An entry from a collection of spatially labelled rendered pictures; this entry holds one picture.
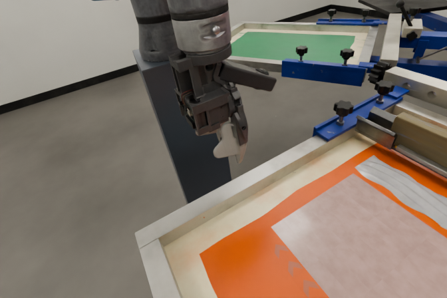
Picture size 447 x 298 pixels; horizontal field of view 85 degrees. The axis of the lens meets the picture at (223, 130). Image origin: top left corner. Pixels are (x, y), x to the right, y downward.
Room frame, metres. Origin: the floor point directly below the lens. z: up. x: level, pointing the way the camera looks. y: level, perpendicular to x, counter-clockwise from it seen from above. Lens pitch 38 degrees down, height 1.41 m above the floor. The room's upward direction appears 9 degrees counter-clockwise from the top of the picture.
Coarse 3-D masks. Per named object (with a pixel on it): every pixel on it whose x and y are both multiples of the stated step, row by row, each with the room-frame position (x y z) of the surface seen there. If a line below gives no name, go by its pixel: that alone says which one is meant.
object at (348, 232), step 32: (352, 160) 0.40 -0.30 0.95; (384, 160) 0.38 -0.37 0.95; (320, 192) 0.32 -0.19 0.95; (352, 192) 0.31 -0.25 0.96; (384, 192) 0.30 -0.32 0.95; (256, 224) 0.27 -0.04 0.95; (288, 224) 0.26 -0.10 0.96; (320, 224) 0.25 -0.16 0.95; (352, 224) 0.24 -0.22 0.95; (384, 224) 0.23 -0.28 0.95; (416, 224) 0.22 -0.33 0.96; (224, 256) 0.22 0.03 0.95; (256, 256) 0.21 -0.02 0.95; (320, 256) 0.19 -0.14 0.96; (352, 256) 0.18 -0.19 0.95; (384, 256) 0.17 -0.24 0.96; (224, 288) 0.16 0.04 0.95; (256, 288) 0.16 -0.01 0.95; (288, 288) 0.15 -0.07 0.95; (352, 288) 0.14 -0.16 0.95
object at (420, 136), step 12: (396, 120) 0.41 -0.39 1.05; (408, 120) 0.39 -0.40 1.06; (420, 120) 0.39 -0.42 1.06; (396, 132) 0.40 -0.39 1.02; (408, 132) 0.38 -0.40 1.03; (420, 132) 0.36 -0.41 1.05; (432, 132) 0.35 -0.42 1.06; (444, 132) 0.34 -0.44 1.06; (396, 144) 0.39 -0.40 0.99; (408, 144) 0.37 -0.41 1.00; (420, 144) 0.36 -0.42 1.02; (432, 144) 0.34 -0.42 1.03; (444, 144) 0.32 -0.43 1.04; (432, 156) 0.33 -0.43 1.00; (444, 156) 0.32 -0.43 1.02
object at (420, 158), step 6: (402, 150) 0.37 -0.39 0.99; (408, 150) 0.37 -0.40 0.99; (408, 156) 0.36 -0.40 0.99; (414, 156) 0.35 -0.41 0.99; (420, 156) 0.34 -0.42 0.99; (420, 162) 0.33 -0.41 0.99; (426, 162) 0.33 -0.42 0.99; (432, 162) 0.32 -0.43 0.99; (432, 168) 0.31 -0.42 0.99; (438, 168) 0.31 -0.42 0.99; (444, 168) 0.30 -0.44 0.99; (444, 174) 0.29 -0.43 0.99
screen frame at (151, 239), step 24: (432, 120) 0.46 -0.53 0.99; (312, 144) 0.44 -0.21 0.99; (336, 144) 0.45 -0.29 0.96; (264, 168) 0.38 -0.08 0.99; (288, 168) 0.38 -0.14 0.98; (216, 192) 0.34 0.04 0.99; (240, 192) 0.33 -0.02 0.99; (168, 216) 0.30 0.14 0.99; (192, 216) 0.29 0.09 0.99; (144, 240) 0.25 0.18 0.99; (168, 240) 0.26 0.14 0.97; (144, 264) 0.21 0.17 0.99; (168, 264) 0.20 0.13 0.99; (168, 288) 0.16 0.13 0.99
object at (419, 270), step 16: (432, 240) 0.19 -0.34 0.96; (416, 256) 0.17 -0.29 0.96; (432, 256) 0.16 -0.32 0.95; (400, 272) 0.15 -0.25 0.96; (416, 272) 0.14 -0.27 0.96; (432, 272) 0.14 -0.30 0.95; (384, 288) 0.13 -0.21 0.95; (400, 288) 0.13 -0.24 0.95; (416, 288) 0.12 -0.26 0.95; (432, 288) 0.12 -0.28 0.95
